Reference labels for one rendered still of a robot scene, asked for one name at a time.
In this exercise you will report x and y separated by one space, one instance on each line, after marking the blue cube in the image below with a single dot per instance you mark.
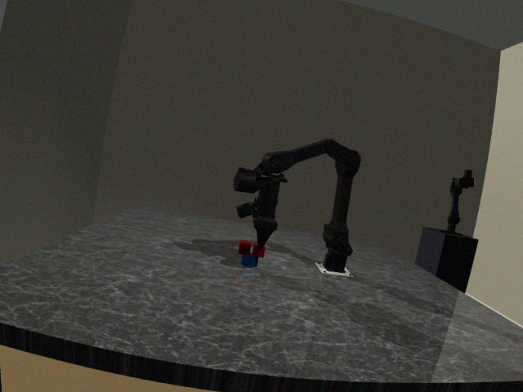
249 260

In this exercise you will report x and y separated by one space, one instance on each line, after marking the red cube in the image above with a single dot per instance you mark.
257 252
244 248

